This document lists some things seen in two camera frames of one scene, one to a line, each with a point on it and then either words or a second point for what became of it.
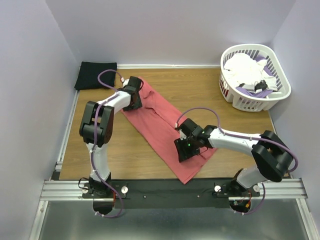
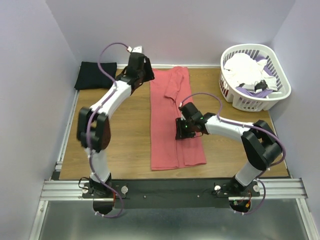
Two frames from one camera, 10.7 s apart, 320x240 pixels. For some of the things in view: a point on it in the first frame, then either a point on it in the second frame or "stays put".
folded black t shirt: (87, 77) stays put
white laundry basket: (253, 77) stays put
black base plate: (162, 194) stays put
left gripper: (138, 104) to (150, 74)
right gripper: (179, 144) to (179, 132)
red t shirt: (157, 124) to (170, 89)
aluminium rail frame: (283, 189) stays put
